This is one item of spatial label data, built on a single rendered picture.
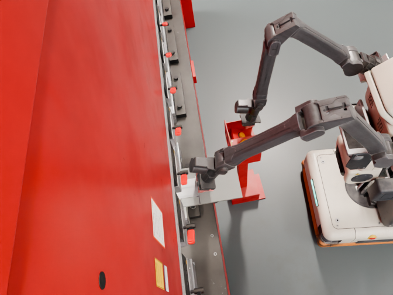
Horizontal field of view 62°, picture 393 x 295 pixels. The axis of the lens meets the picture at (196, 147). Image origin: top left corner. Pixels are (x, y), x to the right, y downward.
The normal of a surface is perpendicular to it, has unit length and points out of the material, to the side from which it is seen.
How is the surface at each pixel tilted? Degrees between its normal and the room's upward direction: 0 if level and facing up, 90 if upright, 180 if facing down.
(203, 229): 0
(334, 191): 0
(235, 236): 0
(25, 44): 90
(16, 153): 90
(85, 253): 90
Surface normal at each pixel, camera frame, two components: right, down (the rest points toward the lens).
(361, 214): -0.11, -0.47
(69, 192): 0.99, -0.17
